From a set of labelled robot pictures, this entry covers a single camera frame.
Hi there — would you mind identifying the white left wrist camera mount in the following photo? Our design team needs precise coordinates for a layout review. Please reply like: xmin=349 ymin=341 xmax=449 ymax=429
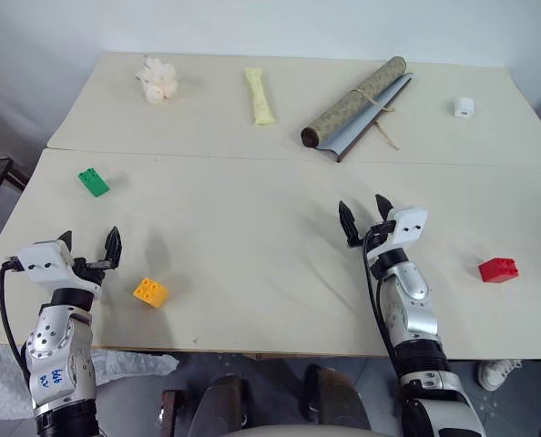
xmin=14 ymin=239 xmax=75 ymax=289

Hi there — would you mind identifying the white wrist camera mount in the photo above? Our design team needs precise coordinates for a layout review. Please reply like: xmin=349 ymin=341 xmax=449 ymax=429
xmin=386 ymin=208 xmax=429 ymax=249
xmin=14 ymin=239 xmax=75 ymax=289

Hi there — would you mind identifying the white sneaker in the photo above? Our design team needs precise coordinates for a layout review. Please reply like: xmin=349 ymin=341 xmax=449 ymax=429
xmin=476 ymin=358 xmax=525 ymax=393

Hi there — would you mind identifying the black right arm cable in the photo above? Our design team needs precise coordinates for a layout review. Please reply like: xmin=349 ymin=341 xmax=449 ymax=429
xmin=362 ymin=229 xmax=403 ymax=379

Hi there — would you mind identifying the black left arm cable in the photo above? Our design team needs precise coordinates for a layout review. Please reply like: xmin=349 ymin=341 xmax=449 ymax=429
xmin=0 ymin=257 xmax=33 ymax=384

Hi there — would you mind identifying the rolled patterned paper scroll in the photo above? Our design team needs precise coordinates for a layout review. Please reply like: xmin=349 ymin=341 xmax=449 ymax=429
xmin=300 ymin=55 xmax=414 ymax=165

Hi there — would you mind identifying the white crumpled flower bunch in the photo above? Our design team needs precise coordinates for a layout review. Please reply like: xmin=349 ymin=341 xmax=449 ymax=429
xmin=135 ymin=55 xmax=181 ymax=106

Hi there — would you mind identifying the green toy brick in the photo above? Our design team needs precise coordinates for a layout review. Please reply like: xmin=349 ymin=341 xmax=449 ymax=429
xmin=77 ymin=167 xmax=111 ymax=198

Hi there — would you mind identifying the small white charger cube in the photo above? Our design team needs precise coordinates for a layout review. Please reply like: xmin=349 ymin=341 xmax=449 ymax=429
xmin=451 ymin=96 xmax=475 ymax=121

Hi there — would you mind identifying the yellow toy brick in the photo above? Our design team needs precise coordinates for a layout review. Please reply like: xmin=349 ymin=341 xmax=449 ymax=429
xmin=131 ymin=277 xmax=169 ymax=310

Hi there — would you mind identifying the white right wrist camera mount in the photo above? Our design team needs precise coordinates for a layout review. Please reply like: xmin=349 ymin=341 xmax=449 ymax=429
xmin=386 ymin=208 xmax=429 ymax=249

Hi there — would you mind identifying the pale yellow snack packet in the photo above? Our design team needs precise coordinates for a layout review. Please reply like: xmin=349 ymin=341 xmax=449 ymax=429
xmin=244 ymin=66 xmax=277 ymax=127

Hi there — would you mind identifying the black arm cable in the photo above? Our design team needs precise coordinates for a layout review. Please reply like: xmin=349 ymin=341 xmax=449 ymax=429
xmin=0 ymin=257 xmax=33 ymax=384
xmin=362 ymin=229 xmax=403 ymax=379

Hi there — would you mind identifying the beige rounded robot torso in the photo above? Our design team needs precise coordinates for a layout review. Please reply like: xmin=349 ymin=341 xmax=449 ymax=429
xmin=224 ymin=422 xmax=393 ymax=437

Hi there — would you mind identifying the clear bubble wrap sheet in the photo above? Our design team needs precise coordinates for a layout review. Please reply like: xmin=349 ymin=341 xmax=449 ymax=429
xmin=0 ymin=340 xmax=181 ymax=421

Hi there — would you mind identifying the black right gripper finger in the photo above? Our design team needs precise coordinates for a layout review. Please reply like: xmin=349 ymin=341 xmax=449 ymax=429
xmin=373 ymin=193 xmax=395 ymax=224
xmin=338 ymin=199 xmax=363 ymax=245

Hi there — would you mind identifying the red toy brick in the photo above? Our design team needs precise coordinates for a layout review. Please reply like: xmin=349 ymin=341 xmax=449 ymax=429
xmin=477 ymin=257 xmax=521 ymax=284

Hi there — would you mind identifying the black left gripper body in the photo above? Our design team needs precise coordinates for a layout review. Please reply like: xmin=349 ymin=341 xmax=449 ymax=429
xmin=71 ymin=257 xmax=108 ymax=293

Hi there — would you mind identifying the tan scroll tie string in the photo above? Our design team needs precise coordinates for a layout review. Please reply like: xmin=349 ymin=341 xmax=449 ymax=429
xmin=351 ymin=88 xmax=401 ymax=151

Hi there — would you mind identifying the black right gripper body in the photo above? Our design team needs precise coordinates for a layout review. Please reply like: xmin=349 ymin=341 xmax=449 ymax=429
xmin=345 ymin=219 xmax=397 ymax=257

